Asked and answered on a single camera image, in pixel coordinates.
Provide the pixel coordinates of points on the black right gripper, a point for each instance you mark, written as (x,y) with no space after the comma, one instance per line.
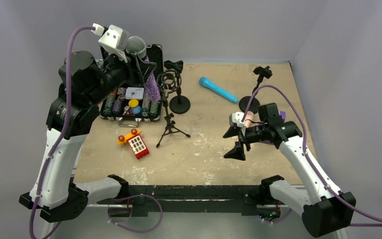
(243,138)

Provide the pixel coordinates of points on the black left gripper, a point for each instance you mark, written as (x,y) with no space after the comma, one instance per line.
(135,65)

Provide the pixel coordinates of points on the purple glitter microphone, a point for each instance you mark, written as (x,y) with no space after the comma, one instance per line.
(137,47)

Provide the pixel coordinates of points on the black tripod mic stand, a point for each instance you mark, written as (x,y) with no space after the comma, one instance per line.
(166,83)

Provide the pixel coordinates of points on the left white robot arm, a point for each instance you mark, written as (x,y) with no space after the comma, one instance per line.
(84,86)

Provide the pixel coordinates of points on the white playing card deck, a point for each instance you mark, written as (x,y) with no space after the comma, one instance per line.
(134,93)

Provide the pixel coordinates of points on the pink toy microphone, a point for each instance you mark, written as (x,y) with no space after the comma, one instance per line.
(248,120)

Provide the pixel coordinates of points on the yellow round chip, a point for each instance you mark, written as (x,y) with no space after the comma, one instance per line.
(133,103)

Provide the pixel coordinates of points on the black poker chip case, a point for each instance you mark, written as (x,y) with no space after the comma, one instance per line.
(113,107)

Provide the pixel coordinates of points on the blue small blind chip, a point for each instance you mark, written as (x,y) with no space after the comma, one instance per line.
(136,110)

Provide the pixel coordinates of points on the triangular all-in marker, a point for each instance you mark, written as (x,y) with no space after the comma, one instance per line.
(128,111)

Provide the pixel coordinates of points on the purple metronome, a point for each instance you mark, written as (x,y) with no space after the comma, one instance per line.
(283,116)

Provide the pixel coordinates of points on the blue toy microphone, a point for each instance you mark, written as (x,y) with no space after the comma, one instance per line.
(207,83)

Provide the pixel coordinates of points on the red yellow toy block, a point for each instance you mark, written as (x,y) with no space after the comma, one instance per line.
(136,143)

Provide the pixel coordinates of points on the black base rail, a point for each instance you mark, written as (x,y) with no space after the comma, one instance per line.
(189,199)

